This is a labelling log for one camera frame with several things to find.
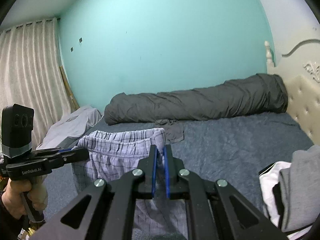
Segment light plaid pyjama shorts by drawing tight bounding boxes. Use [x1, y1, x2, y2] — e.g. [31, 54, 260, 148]
[72, 128, 188, 239]

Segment person's left hand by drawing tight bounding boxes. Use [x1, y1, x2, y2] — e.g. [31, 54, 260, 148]
[2, 175, 48, 219]

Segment light grey sheet at bedside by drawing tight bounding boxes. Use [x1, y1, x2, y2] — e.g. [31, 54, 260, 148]
[36, 106, 102, 150]

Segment white folded garment in stack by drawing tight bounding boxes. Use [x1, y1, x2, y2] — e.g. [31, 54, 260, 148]
[259, 157, 319, 239]

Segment blue-grey patterned bed sheet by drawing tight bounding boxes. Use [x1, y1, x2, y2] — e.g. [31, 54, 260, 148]
[44, 113, 313, 219]

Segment black folded garment in stack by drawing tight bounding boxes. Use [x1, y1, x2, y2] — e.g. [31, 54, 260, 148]
[259, 161, 291, 226]

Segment beige striped curtain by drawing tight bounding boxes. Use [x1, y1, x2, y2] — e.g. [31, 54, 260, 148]
[1, 18, 72, 148]

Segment small grey crumpled garment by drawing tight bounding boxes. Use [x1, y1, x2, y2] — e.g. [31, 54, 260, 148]
[155, 119, 184, 144]

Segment grey folded garment on stack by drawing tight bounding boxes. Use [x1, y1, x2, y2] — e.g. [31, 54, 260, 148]
[279, 145, 319, 232]

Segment dark grey rolled duvet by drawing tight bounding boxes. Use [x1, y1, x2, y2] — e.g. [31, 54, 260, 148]
[104, 74, 288, 125]

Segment cream tufted headboard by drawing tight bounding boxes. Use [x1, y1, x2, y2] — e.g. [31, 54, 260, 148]
[264, 39, 320, 145]

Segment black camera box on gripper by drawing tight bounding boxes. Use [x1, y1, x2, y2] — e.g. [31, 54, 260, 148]
[2, 104, 34, 159]

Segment wooden stick by wall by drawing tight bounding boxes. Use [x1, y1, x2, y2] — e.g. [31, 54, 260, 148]
[59, 66, 80, 111]

